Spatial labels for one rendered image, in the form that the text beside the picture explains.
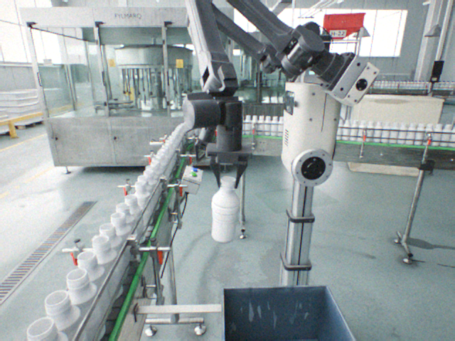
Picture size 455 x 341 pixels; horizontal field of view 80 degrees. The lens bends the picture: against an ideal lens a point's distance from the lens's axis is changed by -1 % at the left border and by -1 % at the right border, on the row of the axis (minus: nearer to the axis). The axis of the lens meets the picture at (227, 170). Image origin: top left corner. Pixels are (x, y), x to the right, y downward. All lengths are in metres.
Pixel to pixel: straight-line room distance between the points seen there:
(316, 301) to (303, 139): 0.55
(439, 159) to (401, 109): 2.29
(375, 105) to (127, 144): 3.80
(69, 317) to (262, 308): 0.54
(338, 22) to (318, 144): 6.53
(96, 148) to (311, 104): 3.99
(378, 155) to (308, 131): 1.55
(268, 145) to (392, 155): 1.01
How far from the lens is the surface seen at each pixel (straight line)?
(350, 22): 7.56
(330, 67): 0.90
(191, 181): 1.19
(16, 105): 9.81
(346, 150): 2.52
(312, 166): 1.11
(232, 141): 0.60
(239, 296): 0.89
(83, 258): 0.71
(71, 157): 4.90
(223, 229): 0.69
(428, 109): 4.99
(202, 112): 0.55
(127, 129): 4.45
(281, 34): 0.87
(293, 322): 0.99
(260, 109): 6.17
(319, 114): 1.06
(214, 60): 0.65
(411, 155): 2.63
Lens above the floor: 1.54
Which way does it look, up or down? 20 degrees down
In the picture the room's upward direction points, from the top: straight up
